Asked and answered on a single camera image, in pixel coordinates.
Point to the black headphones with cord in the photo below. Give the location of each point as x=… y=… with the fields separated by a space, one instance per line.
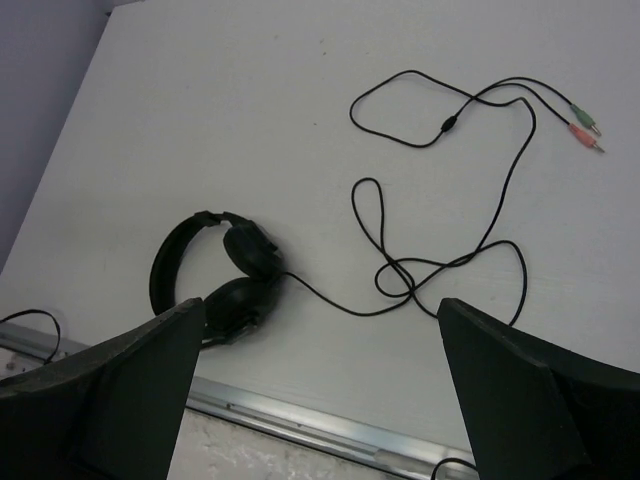
x=242 y=305

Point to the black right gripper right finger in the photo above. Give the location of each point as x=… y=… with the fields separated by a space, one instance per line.
x=535 y=410

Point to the aluminium table edge rail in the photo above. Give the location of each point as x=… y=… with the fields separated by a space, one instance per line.
x=402 y=427

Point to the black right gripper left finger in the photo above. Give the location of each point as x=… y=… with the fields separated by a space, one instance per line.
x=111 y=411

